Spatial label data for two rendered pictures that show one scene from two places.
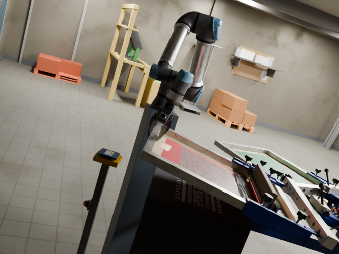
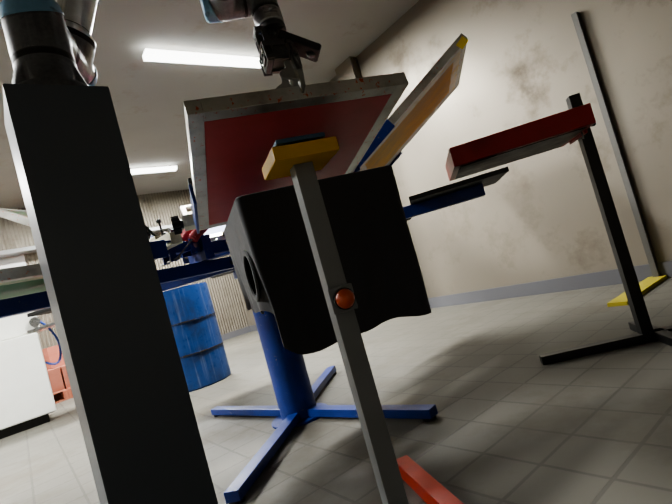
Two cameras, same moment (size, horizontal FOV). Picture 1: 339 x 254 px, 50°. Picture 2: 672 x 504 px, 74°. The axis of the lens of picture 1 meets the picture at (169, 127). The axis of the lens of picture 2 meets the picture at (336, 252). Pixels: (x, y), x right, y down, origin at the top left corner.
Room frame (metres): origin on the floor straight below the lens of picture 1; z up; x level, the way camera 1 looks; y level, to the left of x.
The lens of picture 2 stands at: (2.08, 1.10, 0.70)
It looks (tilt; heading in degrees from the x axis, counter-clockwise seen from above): 2 degrees up; 251
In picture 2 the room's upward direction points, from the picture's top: 16 degrees counter-clockwise
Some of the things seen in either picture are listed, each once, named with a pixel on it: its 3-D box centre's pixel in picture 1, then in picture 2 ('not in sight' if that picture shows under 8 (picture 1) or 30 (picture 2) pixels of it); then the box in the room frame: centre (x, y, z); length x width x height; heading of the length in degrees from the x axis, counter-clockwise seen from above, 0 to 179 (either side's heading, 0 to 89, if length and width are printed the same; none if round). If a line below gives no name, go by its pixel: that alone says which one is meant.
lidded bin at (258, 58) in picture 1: (260, 59); not in sight; (10.32, -1.82, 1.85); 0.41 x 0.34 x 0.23; 108
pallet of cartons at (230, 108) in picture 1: (233, 109); not in sight; (9.70, -1.49, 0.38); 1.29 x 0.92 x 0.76; 18
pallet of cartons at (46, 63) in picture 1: (59, 68); not in sight; (8.52, 2.92, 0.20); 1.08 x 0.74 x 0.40; 108
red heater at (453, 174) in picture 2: not in sight; (510, 147); (0.48, -0.65, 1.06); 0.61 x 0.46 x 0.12; 150
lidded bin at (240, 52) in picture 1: (244, 54); not in sight; (10.16, -1.35, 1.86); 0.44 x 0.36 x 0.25; 108
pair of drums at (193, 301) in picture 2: not in sight; (166, 340); (2.45, -3.94, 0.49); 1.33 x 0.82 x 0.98; 114
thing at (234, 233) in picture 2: not in sight; (257, 270); (1.89, -0.25, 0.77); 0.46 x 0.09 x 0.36; 90
